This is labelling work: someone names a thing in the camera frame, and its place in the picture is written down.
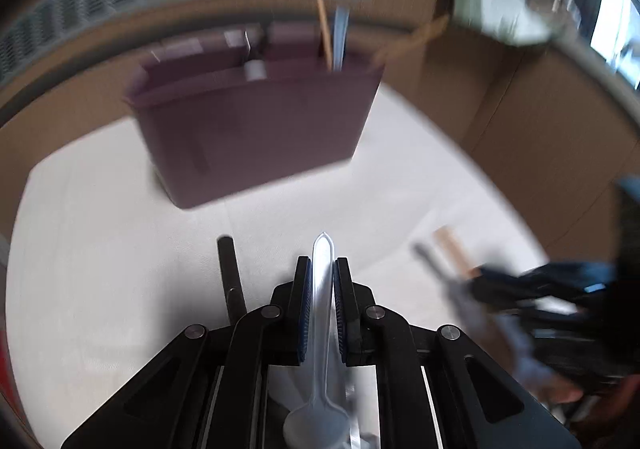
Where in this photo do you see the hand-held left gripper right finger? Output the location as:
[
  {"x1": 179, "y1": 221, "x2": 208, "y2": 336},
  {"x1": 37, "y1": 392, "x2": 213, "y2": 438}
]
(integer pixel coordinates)
[{"x1": 332, "y1": 256, "x2": 583, "y2": 449}]

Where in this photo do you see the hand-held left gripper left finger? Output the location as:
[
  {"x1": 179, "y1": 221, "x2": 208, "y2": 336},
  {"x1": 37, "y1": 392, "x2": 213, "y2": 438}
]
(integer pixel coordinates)
[{"x1": 60, "y1": 255, "x2": 314, "y2": 449}]

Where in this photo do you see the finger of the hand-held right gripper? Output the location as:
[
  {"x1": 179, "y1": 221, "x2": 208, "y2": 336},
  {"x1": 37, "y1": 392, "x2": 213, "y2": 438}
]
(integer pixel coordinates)
[
  {"x1": 470, "y1": 261, "x2": 618, "y2": 302},
  {"x1": 515, "y1": 301, "x2": 608, "y2": 335}
]

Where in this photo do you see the white plastic spoon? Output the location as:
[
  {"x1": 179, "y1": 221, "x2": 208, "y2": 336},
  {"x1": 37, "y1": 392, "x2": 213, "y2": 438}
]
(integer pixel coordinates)
[{"x1": 283, "y1": 231, "x2": 352, "y2": 449}]

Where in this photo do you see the black-handled metal utensil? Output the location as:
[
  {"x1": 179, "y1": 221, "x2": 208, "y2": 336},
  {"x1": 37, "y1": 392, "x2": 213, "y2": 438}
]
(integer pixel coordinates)
[
  {"x1": 414, "y1": 242, "x2": 551, "y2": 382},
  {"x1": 216, "y1": 235, "x2": 247, "y2": 326}
]

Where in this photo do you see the wooden chopstick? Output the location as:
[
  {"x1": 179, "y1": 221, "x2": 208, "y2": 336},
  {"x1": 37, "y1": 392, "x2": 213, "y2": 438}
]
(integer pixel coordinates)
[
  {"x1": 433, "y1": 225, "x2": 482, "y2": 281},
  {"x1": 309, "y1": 0, "x2": 335, "y2": 71}
]

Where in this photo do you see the maroon utensil holder box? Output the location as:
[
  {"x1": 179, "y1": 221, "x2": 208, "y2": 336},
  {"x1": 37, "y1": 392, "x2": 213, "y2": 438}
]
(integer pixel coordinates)
[{"x1": 122, "y1": 19, "x2": 386, "y2": 211}]

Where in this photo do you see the metal spoon with white knob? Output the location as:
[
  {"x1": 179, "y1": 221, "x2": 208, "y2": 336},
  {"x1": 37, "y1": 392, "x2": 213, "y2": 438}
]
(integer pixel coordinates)
[{"x1": 243, "y1": 57, "x2": 267, "y2": 81}]

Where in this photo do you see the blue-grey plastic rice paddle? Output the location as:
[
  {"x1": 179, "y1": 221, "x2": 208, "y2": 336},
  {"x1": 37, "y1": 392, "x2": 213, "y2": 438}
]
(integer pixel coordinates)
[{"x1": 332, "y1": 5, "x2": 351, "y2": 72}]

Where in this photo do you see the person's right hand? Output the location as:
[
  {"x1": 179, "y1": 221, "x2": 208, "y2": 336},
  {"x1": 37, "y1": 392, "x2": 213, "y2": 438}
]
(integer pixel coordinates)
[{"x1": 547, "y1": 371, "x2": 640, "y2": 435}]

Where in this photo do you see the white tablecloth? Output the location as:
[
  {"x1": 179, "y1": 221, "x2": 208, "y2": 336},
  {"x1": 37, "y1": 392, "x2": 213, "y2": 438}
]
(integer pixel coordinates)
[{"x1": 5, "y1": 79, "x2": 551, "y2": 449}]

